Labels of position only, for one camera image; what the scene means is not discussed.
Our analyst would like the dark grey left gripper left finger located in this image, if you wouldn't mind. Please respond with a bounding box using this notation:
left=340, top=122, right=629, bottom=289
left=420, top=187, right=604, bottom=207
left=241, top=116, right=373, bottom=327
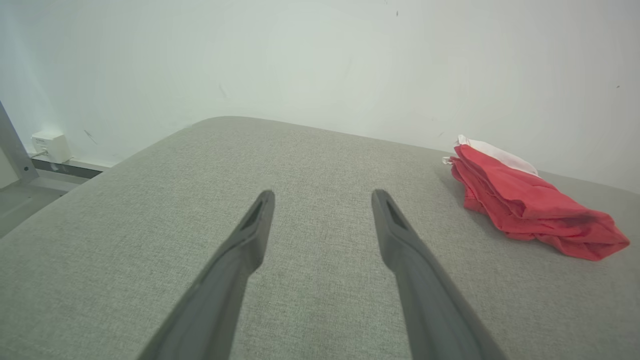
left=137, top=189, right=276, bottom=360

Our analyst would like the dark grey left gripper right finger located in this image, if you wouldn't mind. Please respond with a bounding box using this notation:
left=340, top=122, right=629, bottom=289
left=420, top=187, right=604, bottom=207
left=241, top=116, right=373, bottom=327
left=371, top=188, right=508, bottom=360

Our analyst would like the red basketball jersey garment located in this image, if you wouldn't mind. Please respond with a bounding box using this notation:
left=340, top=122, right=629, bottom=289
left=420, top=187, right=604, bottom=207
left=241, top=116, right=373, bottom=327
left=442, top=134, right=631, bottom=262

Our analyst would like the dark baseboard strip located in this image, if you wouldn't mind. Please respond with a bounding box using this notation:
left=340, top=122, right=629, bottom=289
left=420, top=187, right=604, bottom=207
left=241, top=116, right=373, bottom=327
left=31, top=158, right=104, bottom=180

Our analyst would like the white wall socket box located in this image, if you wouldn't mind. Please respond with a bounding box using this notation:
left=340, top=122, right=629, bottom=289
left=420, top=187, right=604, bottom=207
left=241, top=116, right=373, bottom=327
left=31, top=131, right=72, bottom=164

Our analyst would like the grey metal post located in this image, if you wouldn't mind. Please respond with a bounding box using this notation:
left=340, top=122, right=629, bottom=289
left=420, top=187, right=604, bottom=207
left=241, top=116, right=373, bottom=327
left=0, top=100, right=39, bottom=185

